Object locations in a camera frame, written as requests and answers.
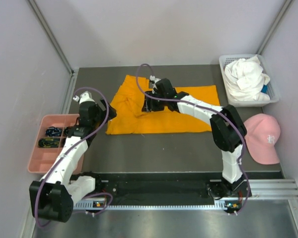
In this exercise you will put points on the white plastic basket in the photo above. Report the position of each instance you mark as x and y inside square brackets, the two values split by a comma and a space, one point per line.
[272, 88]

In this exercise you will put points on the yellow patterned rolled sock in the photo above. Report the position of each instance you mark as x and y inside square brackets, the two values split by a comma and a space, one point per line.
[49, 142]

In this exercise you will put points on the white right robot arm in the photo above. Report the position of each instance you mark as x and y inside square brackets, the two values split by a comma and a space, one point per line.
[226, 125]

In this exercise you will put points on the white crumpled t shirt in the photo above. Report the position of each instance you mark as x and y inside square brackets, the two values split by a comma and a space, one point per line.
[245, 80]

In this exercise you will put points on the aluminium frame post right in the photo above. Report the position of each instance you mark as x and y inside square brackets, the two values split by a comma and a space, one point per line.
[274, 26]

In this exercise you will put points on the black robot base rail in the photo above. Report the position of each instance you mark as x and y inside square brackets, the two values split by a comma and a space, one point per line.
[161, 189]

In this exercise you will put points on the aluminium frame post left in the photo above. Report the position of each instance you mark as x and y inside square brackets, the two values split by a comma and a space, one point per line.
[49, 33]

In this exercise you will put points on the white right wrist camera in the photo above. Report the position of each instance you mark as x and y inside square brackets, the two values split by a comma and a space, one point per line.
[153, 80]

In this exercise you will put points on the blue item in basket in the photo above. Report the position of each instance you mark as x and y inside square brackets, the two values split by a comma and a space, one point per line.
[264, 89]

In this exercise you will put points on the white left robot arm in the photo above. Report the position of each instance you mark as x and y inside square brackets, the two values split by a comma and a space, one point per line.
[54, 196]

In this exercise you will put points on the dark rolled sock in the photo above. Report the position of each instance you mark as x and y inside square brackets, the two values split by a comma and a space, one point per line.
[53, 132]
[69, 131]
[62, 141]

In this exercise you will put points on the dark rolled sock lower right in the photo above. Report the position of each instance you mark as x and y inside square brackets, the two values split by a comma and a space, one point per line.
[62, 141]

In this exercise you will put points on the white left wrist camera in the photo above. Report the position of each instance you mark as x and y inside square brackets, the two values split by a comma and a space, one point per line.
[84, 97]

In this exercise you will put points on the pink baseball cap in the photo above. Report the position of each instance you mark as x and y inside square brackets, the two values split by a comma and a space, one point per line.
[263, 131]

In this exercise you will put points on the orange t shirt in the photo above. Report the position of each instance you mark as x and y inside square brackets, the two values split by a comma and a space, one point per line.
[128, 102]

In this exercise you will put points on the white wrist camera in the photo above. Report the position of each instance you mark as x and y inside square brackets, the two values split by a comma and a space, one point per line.
[153, 80]
[84, 97]

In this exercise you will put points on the dark rolled sock upper right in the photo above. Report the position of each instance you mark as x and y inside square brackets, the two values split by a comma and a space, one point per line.
[69, 131]

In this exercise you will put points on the pink divided tray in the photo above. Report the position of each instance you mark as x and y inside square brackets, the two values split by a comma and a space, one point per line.
[42, 159]

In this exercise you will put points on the dark rolled sock upper left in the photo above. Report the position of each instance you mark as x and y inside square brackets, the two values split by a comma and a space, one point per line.
[53, 132]

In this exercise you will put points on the aluminium frame post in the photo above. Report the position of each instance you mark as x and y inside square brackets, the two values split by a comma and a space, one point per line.
[274, 26]
[49, 33]

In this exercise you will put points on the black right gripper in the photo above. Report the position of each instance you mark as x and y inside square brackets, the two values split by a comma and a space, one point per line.
[149, 101]

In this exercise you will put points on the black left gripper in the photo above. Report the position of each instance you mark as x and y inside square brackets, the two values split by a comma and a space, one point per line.
[103, 113]

